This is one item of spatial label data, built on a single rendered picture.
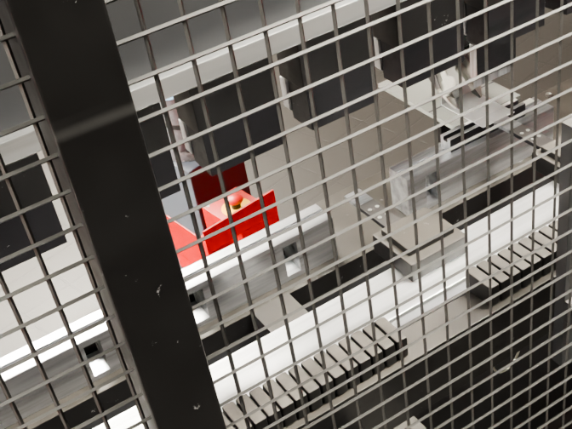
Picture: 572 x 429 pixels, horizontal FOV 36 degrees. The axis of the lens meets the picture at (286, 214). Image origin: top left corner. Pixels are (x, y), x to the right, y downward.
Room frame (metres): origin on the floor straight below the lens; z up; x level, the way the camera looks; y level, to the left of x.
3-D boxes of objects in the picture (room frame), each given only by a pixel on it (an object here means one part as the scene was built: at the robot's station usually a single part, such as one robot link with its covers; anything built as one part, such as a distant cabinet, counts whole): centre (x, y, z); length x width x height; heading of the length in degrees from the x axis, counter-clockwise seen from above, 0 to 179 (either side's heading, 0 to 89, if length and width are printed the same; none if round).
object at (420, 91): (1.69, -0.39, 1.00); 0.26 x 0.18 x 0.01; 25
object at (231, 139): (1.32, 0.06, 1.26); 0.15 x 0.09 x 0.17; 115
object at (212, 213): (1.68, 0.14, 0.75); 0.20 x 0.16 x 0.18; 124
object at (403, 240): (1.25, -0.18, 1.01); 0.26 x 0.12 x 0.05; 25
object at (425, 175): (1.54, -0.41, 0.92); 0.39 x 0.06 x 0.10; 115
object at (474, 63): (1.56, -0.46, 1.13); 0.10 x 0.02 x 0.10; 115
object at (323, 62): (1.40, -0.12, 1.26); 0.15 x 0.09 x 0.17; 115
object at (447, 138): (1.55, -0.43, 0.98); 0.20 x 0.03 x 0.03; 115
